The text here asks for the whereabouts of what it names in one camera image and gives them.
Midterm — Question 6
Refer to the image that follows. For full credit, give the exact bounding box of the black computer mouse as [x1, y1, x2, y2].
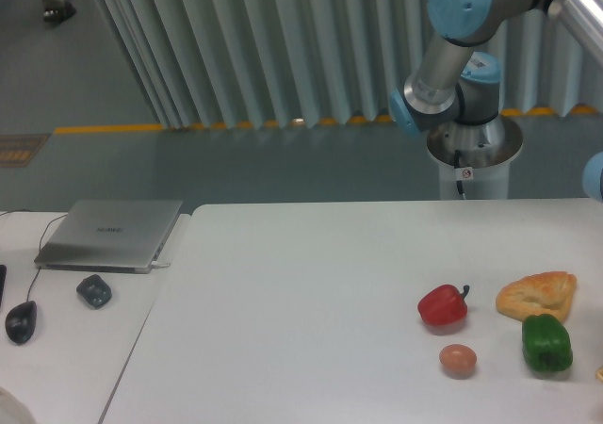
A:
[5, 301, 38, 345]

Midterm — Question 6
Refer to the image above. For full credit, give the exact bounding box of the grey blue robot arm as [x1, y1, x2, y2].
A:
[390, 0, 602, 200]

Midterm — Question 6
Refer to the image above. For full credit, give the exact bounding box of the black mouse cable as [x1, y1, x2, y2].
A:
[0, 209, 70, 303]

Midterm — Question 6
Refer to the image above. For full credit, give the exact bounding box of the golden bread pastry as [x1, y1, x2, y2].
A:
[496, 271, 578, 322]

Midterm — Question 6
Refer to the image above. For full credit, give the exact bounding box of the red bell pepper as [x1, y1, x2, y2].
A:
[417, 285, 470, 326]

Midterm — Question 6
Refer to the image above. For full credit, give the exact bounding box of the folding partition screen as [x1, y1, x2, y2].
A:
[97, 0, 602, 129]

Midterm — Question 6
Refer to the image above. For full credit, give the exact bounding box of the black power adapter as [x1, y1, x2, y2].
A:
[76, 274, 112, 309]

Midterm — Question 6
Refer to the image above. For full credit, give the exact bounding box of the black pedestal cable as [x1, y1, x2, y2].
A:
[452, 149, 468, 201]

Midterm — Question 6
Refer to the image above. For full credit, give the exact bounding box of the green bell pepper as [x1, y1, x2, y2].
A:
[522, 314, 573, 373]

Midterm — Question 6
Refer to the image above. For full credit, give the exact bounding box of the black device at edge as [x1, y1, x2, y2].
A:
[0, 264, 8, 307]

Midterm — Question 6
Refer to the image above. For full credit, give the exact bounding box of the brown egg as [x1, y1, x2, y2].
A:
[439, 344, 477, 376]

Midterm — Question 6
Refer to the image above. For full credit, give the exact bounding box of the white cloth corner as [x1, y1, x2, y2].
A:
[0, 388, 37, 424]

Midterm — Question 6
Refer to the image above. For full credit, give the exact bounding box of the silver closed laptop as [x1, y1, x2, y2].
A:
[35, 200, 182, 273]

